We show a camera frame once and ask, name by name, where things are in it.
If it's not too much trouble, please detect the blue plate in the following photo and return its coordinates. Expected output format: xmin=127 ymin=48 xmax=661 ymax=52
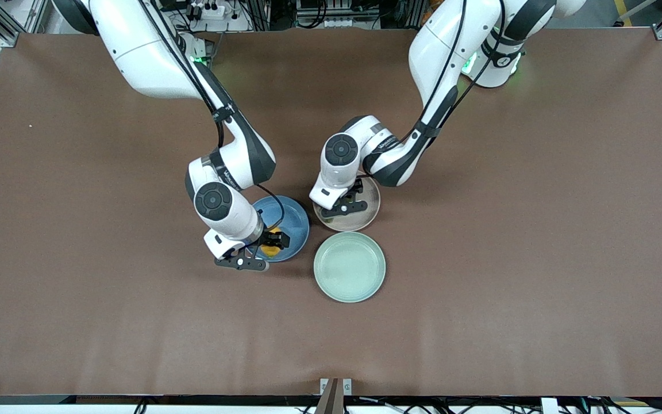
xmin=251 ymin=195 xmax=310 ymax=263

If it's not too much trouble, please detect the yellow lemon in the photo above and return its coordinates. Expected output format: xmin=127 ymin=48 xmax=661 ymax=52
xmin=259 ymin=227 xmax=284 ymax=258

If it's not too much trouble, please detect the white power strip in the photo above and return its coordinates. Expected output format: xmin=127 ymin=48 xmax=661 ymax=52
xmin=184 ymin=2 xmax=227 ymax=21

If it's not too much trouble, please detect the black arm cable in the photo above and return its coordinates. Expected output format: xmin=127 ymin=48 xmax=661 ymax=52
xmin=417 ymin=0 xmax=507 ymax=139
xmin=141 ymin=0 xmax=286 ymax=259

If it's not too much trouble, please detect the white electronics box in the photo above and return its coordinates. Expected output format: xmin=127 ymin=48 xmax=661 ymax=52
xmin=321 ymin=16 xmax=367 ymax=29

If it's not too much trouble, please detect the beige plate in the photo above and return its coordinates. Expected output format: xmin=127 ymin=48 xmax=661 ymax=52
xmin=313 ymin=176 xmax=381 ymax=233

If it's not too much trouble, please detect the metal table bracket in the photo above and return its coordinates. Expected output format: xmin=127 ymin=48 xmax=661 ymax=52
xmin=320 ymin=378 xmax=353 ymax=414

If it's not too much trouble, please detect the pale green plate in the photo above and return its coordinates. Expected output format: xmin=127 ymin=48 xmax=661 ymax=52
xmin=313 ymin=232 xmax=386 ymax=304

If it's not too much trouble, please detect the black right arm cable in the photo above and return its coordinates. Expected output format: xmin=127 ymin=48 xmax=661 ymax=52
xmin=141 ymin=0 xmax=286 ymax=259

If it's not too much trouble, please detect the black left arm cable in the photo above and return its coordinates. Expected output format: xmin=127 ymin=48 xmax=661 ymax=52
xmin=417 ymin=0 xmax=507 ymax=139

